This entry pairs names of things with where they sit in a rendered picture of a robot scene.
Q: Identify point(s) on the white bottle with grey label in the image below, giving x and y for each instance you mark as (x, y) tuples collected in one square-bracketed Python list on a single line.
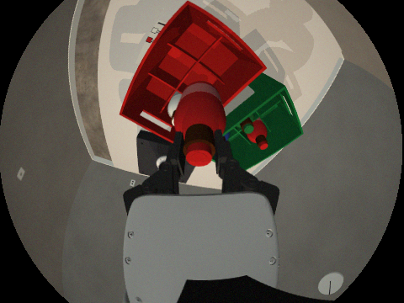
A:
[(173, 105)]

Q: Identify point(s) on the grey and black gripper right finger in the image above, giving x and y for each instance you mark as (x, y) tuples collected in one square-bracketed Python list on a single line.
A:
[(236, 178)]

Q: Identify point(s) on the white paper strip with printed marks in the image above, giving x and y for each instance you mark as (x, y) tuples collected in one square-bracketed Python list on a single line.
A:
[(154, 32)]

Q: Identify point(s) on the red crate with dividers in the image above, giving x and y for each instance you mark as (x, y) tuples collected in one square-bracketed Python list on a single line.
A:
[(232, 63)]

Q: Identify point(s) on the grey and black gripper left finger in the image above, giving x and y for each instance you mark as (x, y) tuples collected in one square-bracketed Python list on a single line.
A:
[(165, 180)]

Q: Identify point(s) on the blue bottle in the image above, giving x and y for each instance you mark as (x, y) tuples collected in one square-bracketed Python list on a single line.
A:
[(226, 136)]

